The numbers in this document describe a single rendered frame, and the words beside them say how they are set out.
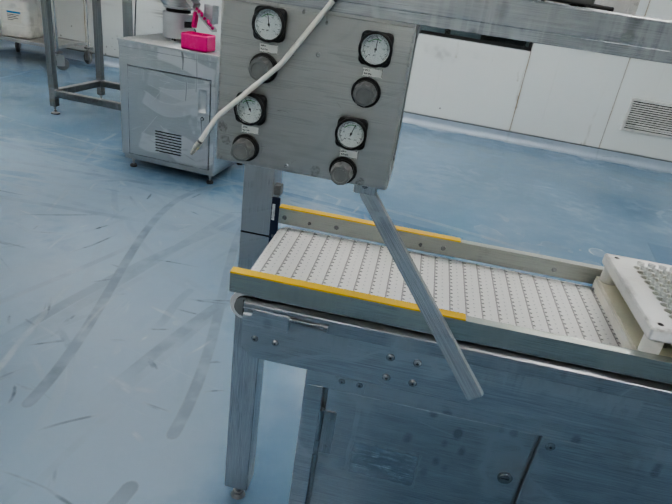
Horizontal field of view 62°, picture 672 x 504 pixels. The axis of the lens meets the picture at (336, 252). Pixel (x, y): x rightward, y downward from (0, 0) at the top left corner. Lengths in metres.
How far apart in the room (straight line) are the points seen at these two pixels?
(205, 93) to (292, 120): 2.70
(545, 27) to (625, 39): 0.08
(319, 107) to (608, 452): 0.70
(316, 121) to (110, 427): 1.30
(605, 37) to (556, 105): 5.22
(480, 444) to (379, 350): 0.27
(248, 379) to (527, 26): 0.94
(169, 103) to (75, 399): 2.03
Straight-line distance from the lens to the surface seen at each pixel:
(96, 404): 1.88
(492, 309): 0.92
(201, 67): 3.35
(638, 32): 0.68
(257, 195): 1.08
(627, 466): 1.06
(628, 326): 0.95
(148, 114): 3.57
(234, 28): 0.69
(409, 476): 1.06
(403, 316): 0.80
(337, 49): 0.66
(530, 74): 5.82
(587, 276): 1.10
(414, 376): 0.86
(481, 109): 5.86
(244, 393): 1.33
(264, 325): 0.85
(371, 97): 0.64
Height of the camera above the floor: 1.23
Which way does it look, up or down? 26 degrees down
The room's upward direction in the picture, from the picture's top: 8 degrees clockwise
